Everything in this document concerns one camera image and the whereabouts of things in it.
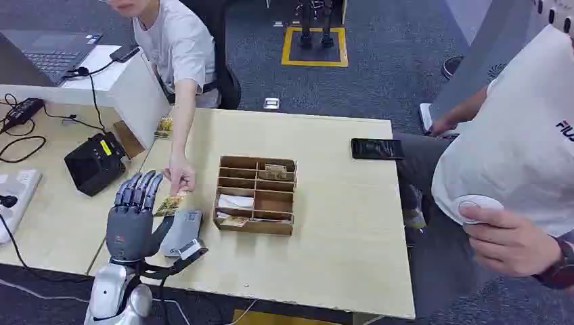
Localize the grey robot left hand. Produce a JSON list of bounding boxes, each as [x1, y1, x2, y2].
[[106, 169, 176, 264]]

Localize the printed yellow card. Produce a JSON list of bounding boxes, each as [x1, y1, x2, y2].
[[153, 190, 190, 218]]

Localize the grey card reader device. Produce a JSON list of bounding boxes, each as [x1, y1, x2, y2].
[[159, 209, 204, 259]]

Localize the black desktop device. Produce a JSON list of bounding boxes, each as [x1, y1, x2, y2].
[[63, 131, 128, 198]]

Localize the seated person's hand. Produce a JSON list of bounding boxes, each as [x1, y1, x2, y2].
[[162, 154, 197, 196]]

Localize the pale printed card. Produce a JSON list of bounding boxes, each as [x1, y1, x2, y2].
[[216, 213, 250, 228]]

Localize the stack of printed cards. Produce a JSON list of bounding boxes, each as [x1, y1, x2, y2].
[[154, 115, 175, 139]]

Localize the white card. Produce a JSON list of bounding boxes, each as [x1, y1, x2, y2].
[[217, 194, 255, 210]]

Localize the white power strip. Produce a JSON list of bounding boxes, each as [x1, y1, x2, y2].
[[0, 169, 43, 246]]

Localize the white desk partition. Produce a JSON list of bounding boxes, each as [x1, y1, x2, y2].
[[0, 43, 172, 150]]

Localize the wooden compartment box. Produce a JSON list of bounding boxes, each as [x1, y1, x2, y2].
[[213, 155, 299, 237]]

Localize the brown printed card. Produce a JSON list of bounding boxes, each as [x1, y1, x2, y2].
[[263, 163, 288, 181]]

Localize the black power adapter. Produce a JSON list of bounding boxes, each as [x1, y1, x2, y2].
[[1, 97, 46, 132]]

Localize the black office chair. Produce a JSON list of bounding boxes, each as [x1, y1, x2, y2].
[[178, 0, 244, 111]]

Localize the small dark phone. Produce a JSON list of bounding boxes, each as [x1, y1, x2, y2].
[[109, 43, 141, 64]]

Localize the seated person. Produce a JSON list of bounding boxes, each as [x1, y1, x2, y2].
[[99, 0, 221, 196]]

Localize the grey laptop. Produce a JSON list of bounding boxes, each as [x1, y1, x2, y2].
[[0, 29, 104, 87]]

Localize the yellow floor tape square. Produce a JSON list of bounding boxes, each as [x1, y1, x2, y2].
[[280, 26, 349, 68]]

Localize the black smartphone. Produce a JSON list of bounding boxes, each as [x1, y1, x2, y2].
[[350, 137, 405, 161]]

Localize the black robot legs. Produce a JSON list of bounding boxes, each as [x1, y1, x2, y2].
[[294, 0, 347, 50]]

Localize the white flat device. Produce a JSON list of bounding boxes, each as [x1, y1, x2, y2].
[[418, 102, 434, 134]]

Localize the white handheld controller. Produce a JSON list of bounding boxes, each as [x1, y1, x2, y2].
[[456, 194, 506, 225]]

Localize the dark shoe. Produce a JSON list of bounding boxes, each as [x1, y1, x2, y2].
[[441, 55, 466, 81]]

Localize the person's hand with watch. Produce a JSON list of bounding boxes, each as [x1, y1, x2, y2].
[[459, 204, 562, 278]]

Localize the person in white shirt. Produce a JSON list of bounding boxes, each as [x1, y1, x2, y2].
[[393, 24, 574, 293]]

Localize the dark wristwatch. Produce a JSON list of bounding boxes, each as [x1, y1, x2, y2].
[[532, 236, 574, 290]]

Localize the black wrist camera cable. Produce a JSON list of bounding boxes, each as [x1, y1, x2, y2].
[[134, 255, 198, 325]]

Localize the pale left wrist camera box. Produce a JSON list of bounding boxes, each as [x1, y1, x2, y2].
[[178, 238, 209, 270]]

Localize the black adapter cable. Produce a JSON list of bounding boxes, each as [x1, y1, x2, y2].
[[0, 93, 106, 165]]

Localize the black laptop cable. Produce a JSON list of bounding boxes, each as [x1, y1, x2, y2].
[[64, 58, 118, 134]]

